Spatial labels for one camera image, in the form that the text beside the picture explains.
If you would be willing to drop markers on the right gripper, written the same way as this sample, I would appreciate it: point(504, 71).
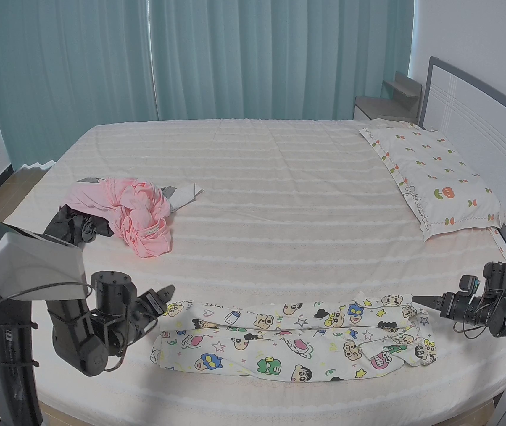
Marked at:
point(455, 308)

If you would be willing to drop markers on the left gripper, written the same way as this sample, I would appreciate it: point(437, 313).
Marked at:
point(153, 309)

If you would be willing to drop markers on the white printed pyjama top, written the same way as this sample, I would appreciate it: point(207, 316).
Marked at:
point(279, 344)

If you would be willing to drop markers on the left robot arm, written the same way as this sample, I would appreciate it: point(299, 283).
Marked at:
point(35, 264)

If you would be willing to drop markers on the bed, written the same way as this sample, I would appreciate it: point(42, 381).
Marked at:
point(288, 193)

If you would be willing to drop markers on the pink garment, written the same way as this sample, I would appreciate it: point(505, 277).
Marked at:
point(142, 220)

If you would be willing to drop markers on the black garment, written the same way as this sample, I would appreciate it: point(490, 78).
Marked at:
point(71, 226)

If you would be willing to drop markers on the white and grey garment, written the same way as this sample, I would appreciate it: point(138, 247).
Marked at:
point(186, 195)

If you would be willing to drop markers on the white printed pillow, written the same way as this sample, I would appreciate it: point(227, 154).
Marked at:
point(439, 180)

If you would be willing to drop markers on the grey bedside table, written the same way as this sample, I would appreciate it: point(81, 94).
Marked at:
point(384, 104)

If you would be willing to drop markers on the blue-green curtain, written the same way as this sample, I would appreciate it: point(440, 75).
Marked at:
point(75, 60)
point(279, 38)

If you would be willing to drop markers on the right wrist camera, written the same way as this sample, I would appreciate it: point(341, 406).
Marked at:
point(468, 285)

